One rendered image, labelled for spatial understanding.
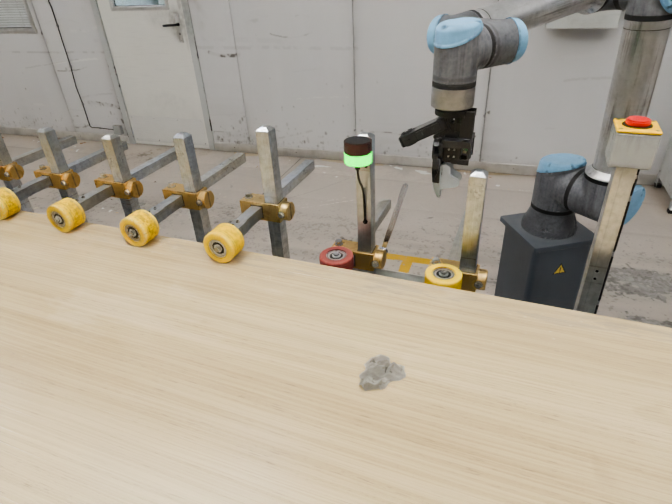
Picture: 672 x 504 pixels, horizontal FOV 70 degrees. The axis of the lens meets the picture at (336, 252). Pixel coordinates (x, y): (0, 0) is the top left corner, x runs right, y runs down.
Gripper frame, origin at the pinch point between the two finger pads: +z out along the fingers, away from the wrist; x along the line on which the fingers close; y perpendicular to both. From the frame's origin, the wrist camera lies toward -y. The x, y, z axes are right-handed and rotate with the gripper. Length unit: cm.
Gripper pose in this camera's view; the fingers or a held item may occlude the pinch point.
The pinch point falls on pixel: (436, 191)
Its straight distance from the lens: 117.7
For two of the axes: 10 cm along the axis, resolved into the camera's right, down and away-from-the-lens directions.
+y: 9.3, 1.6, -3.4
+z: 0.5, 8.5, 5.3
